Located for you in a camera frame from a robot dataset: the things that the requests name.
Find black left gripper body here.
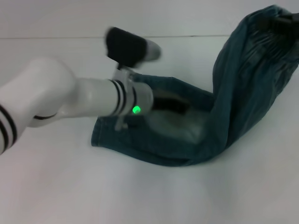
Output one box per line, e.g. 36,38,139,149
154,93,190,115

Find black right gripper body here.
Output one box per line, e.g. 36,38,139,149
274,12,299,36

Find blue denim shorts with print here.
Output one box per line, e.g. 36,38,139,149
91,5,299,168

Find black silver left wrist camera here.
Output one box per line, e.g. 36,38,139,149
104,26,163,69

